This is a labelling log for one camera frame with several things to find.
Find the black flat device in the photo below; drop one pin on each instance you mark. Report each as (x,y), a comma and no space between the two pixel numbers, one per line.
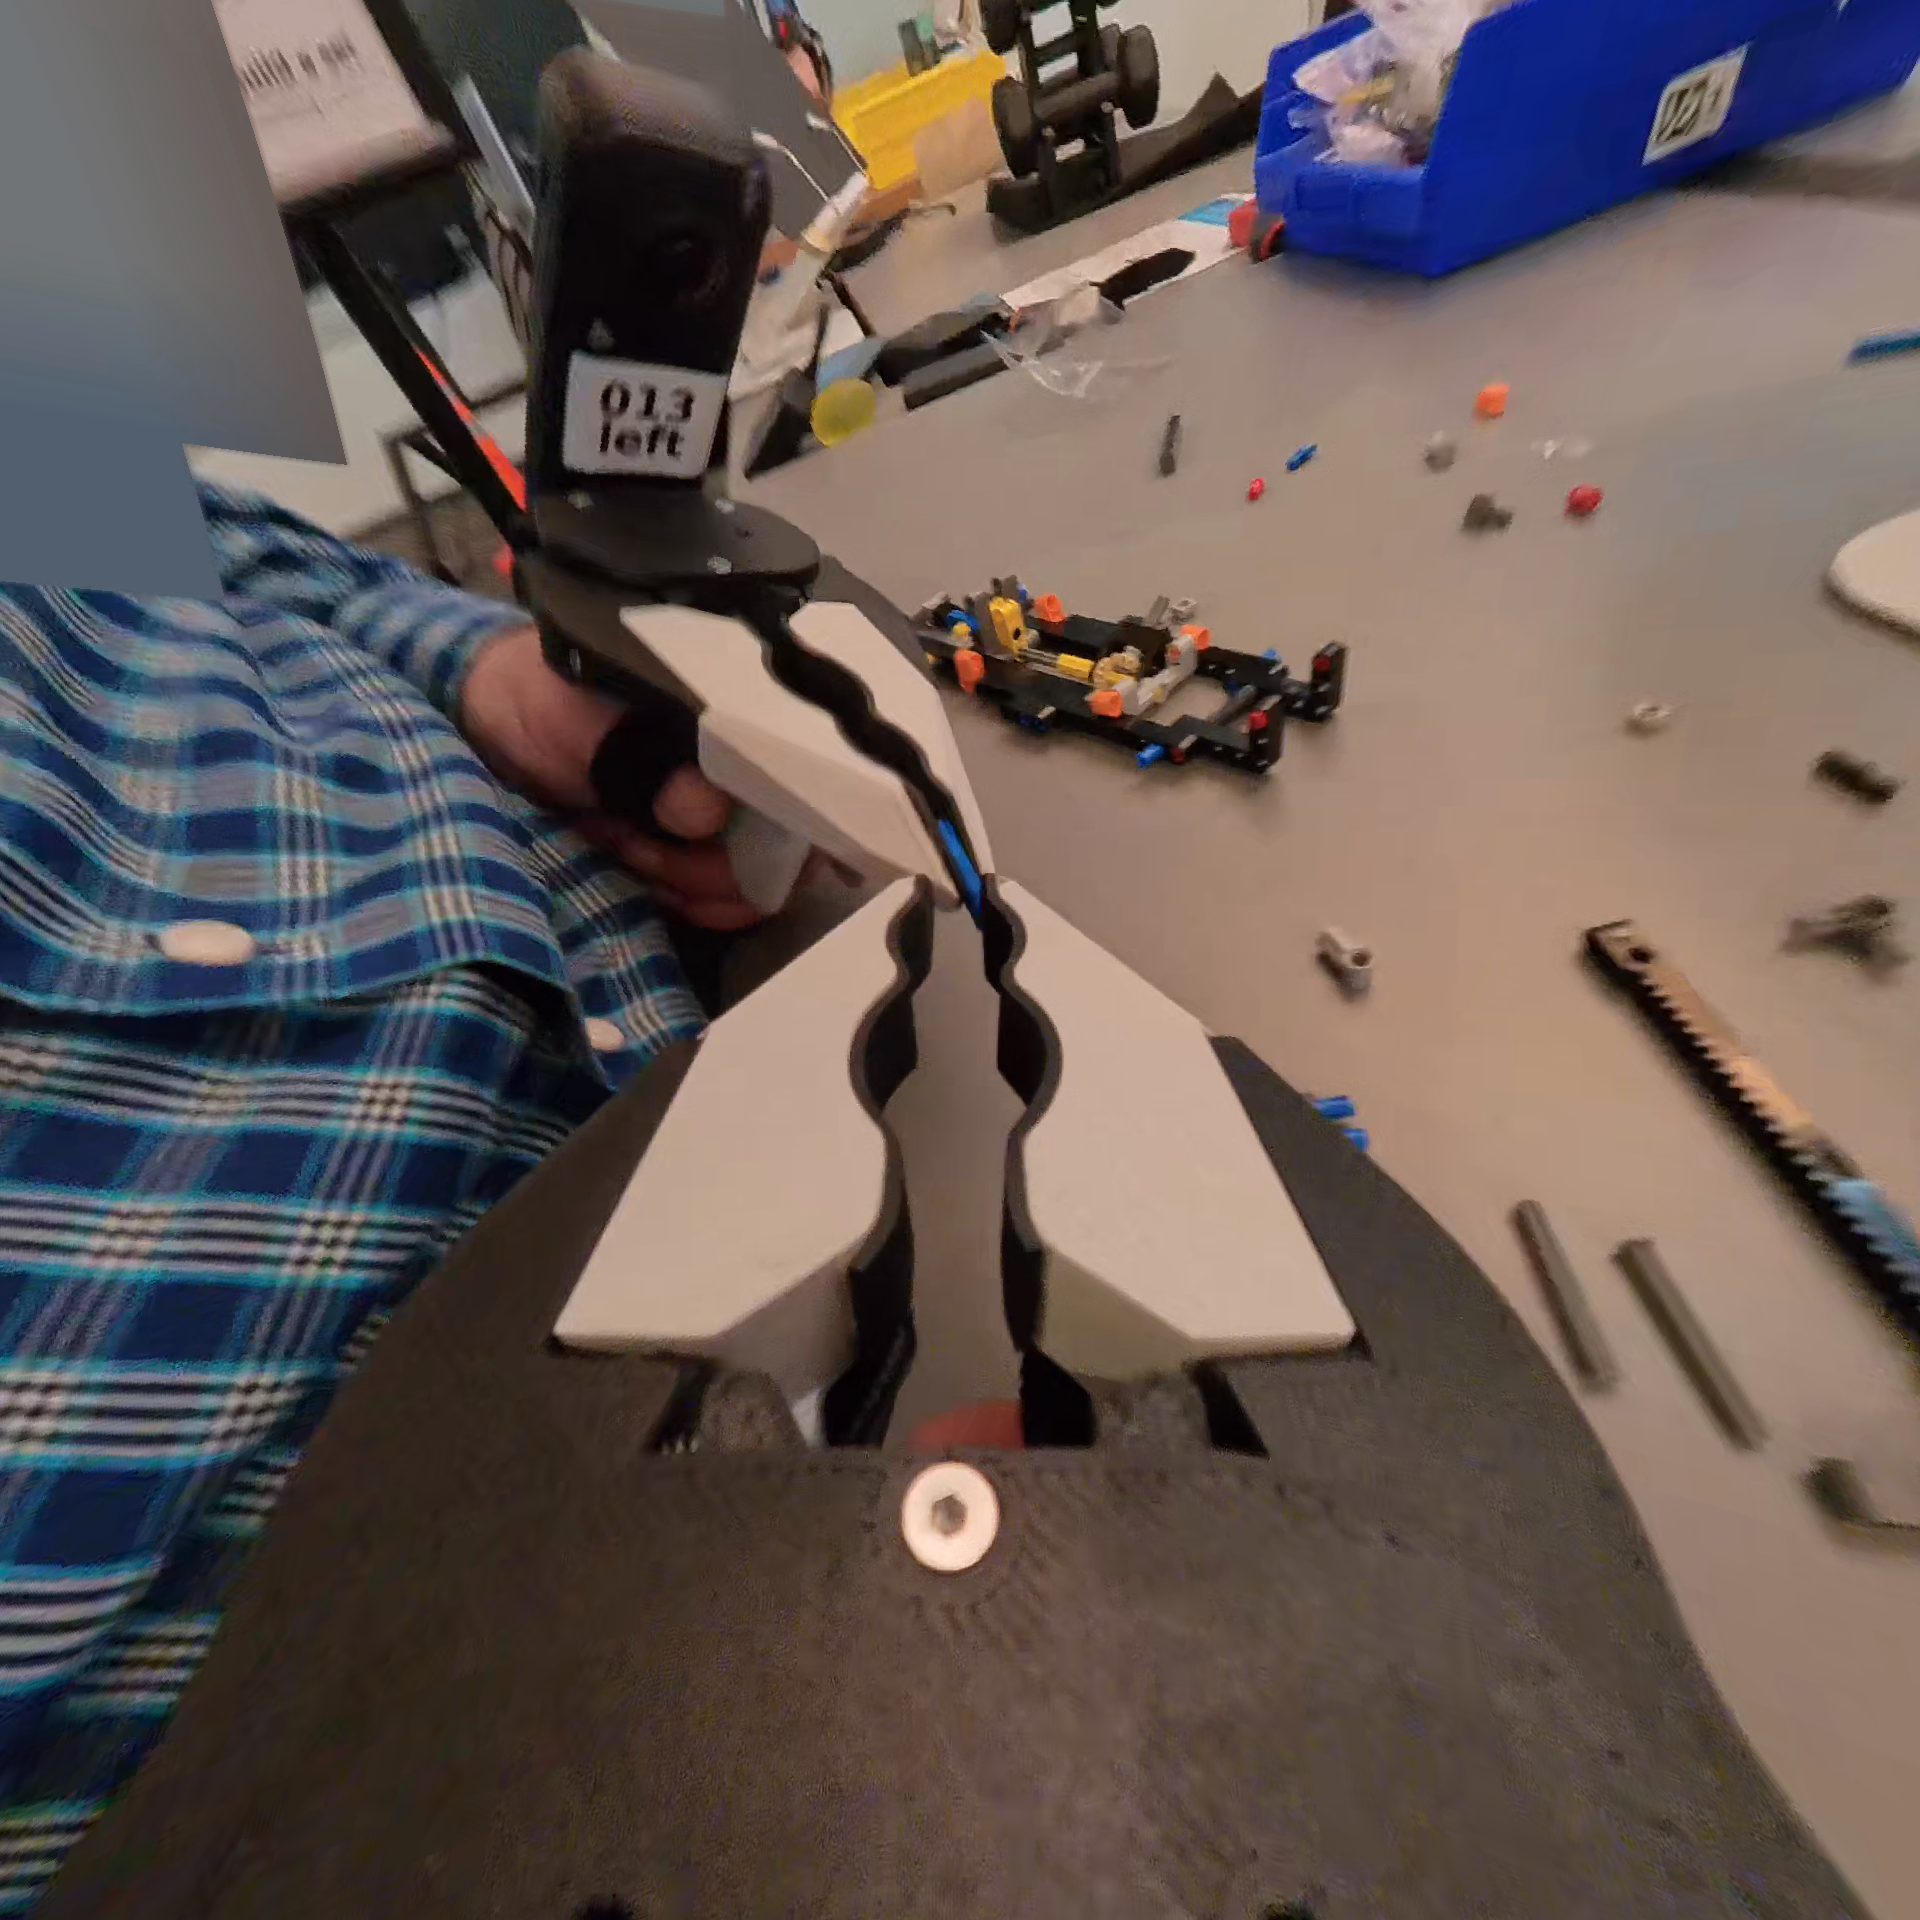
(939,357)

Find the black and orange stand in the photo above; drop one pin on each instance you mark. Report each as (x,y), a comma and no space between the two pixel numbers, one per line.
(435,398)

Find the blue lego axle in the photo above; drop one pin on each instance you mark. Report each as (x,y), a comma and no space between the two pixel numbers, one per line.
(1887,346)

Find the light grey lego connector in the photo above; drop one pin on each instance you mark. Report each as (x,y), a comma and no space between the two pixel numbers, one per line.
(1348,961)

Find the dark grey lego axle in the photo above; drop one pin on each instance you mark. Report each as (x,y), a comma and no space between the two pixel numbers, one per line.
(1687,1340)
(1565,1290)

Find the clear bags of lego parts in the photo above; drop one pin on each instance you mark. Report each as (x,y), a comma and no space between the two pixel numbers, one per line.
(1388,84)

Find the black lego chassis assembly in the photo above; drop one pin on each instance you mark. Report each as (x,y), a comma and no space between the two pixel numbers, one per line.
(1142,690)

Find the grey connector with blue pins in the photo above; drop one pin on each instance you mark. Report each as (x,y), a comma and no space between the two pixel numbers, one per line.
(1335,1119)

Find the white tray with clear lid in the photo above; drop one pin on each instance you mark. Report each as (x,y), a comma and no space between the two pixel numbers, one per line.
(1883,578)

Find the black lego gear rack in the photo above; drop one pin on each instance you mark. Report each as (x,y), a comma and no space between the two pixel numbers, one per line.
(1724,1072)

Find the person's left hand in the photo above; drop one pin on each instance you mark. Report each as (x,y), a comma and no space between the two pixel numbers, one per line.
(533,734)

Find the small black lego piece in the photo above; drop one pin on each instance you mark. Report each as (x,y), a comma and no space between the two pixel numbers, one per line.
(1854,776)

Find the black dumbbell rack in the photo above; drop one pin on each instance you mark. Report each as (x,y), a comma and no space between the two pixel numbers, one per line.
(1073,119)

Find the dark grey lego connector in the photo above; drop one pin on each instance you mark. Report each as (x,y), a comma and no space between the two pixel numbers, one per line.
(1846,932)

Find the blue storage bin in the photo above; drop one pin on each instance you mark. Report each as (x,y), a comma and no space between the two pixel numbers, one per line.
(1501,165)

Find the clear plastic bag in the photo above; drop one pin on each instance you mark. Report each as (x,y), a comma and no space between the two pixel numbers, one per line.
(1073,359)

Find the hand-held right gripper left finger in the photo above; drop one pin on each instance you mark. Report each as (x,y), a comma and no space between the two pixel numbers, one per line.
(750,1172)

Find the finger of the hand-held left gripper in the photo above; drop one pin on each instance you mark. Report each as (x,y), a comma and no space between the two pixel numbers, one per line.
(901,705)
(780,750)

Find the white sign board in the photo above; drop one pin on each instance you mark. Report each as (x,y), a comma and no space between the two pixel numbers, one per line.
(324,84)

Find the yellow transparent disc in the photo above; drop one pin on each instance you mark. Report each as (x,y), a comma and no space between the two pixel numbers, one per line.
(845,412)

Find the person's plaid shirt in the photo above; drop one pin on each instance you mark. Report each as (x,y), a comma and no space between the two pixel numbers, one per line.
(224,1277)

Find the yellow storage bin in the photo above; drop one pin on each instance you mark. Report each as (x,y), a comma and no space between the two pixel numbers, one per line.
(901,112)

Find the light grey lego bush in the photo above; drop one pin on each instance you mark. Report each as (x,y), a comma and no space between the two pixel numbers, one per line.
(1649,716)

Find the white paper sheet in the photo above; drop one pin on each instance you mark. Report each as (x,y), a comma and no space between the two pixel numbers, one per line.
(1080,278)

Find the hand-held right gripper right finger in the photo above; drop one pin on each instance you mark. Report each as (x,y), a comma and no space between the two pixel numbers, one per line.
(1172,1201)

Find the person's left forearm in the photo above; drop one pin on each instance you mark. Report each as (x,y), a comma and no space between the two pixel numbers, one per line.
(301,721)

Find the red and black wheel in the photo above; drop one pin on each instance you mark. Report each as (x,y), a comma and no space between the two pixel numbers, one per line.
(1259,230)

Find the dark grey lego piece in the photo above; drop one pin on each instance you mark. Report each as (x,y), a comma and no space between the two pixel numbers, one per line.
(1485,514)

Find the dark grey lego beam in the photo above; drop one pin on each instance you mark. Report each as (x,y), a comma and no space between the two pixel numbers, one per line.
(1862,1501)

